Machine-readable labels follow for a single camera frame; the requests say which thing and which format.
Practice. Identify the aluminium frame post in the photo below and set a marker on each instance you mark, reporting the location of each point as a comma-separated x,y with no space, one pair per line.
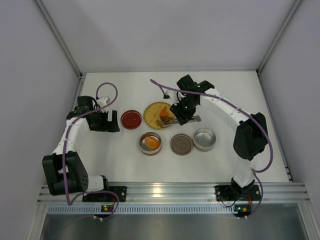
279,34
58,37

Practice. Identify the metal tongs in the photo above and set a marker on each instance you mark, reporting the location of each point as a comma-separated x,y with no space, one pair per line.
196,118

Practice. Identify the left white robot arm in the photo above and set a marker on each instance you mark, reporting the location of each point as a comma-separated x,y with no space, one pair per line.
63,167

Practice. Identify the red-banded metal tin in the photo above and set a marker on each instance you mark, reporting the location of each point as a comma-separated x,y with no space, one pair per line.
144,149

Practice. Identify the brown round lid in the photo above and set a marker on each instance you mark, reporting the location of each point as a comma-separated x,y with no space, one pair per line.
181,144

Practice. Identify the black base bracket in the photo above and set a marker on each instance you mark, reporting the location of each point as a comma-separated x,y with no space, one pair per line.
223,192
107,196

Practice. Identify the aluminium mounting rail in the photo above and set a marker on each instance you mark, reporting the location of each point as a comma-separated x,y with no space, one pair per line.
204,192

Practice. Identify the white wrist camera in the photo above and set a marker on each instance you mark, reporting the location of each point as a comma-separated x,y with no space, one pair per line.
103,101
170,94

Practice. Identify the orange fried food piece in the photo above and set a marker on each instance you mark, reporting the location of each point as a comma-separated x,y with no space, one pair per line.
164,124

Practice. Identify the red round lid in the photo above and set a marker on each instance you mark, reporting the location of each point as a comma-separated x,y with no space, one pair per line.
131,119

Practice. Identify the right aluminium frame post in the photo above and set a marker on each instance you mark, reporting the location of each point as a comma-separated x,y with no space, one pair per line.
279,34

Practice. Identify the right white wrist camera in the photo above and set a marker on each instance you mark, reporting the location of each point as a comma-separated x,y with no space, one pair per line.
170,94

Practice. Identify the right black base bracket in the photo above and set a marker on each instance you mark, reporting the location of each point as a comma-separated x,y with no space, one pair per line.
223,192

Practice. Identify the beige-banded metal tin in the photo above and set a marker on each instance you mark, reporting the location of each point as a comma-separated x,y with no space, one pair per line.
204,139

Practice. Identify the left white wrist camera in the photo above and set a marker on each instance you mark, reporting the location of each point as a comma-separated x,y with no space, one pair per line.
103,101

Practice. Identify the woven bamboo plate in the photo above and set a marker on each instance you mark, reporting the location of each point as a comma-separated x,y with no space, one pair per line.
152,113

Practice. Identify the orange bun food piece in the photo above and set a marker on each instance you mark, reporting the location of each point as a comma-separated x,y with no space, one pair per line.
152,142

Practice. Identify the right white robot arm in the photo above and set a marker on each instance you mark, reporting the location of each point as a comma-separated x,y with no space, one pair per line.
250,130

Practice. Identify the slotted cable duct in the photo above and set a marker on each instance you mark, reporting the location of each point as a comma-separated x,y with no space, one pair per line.
139,209

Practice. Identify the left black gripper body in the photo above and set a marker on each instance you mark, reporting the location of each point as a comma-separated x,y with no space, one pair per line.
107,122

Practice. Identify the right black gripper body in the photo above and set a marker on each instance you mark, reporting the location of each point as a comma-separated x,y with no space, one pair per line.
180,114

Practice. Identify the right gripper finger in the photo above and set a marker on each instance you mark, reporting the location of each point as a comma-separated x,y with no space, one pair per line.
184,117
177,109

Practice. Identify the orange carrot food piece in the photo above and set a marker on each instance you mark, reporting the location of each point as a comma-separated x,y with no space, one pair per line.
165,112

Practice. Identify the left black base bracket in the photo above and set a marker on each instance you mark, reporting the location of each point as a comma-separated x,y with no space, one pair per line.
107,196

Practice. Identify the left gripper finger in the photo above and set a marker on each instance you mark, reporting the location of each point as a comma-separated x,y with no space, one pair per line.
114,118
113,128

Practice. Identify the left aluminium frame post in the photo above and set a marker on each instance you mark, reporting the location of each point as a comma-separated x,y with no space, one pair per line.
58,37

